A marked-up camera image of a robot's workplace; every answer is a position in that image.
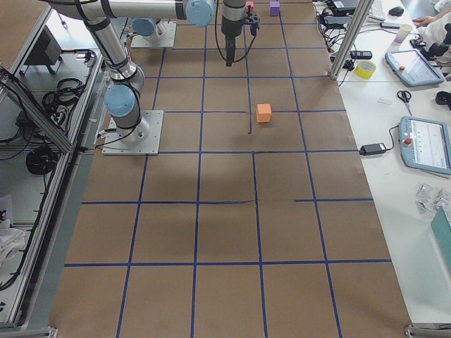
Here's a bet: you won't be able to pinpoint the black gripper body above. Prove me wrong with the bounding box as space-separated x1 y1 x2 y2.
221 0 246 39

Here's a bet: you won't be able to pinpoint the orange foam cube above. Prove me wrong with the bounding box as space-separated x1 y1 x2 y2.
256 104 272 123

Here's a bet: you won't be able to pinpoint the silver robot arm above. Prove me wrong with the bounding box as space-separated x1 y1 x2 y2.
49 1 217 146
132 18 166 41

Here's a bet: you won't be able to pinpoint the pink foam cube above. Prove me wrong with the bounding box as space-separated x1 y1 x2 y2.
245 1 254 14

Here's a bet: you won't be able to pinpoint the purple foam cube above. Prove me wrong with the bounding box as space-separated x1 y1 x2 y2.
269 1 280 17

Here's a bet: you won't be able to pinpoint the yellow tape roll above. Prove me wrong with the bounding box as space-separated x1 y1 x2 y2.
354 61 376 80

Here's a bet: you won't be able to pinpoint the white paper cup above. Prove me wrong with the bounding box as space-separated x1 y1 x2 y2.
394 24 413 44

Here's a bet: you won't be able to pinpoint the black power adapter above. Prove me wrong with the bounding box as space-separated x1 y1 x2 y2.
359 143 387 156

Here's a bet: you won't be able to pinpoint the far blue teach pendant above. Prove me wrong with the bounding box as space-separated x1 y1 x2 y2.
385 49 445 87

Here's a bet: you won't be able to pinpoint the blue teach pendant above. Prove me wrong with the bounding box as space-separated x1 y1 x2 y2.
385 49 445 87
398 116 450 175

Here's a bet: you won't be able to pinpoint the black scissors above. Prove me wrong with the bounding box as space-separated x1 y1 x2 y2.
397 90 412 116

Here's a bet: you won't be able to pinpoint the near blue teach pendant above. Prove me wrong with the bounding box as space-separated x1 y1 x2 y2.
398 116 450 175

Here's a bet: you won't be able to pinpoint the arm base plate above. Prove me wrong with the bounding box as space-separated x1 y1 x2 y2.
101 111 164 156
131 18 177 49

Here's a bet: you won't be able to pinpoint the aluminium frame post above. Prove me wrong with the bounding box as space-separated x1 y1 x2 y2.
329 0 373 80

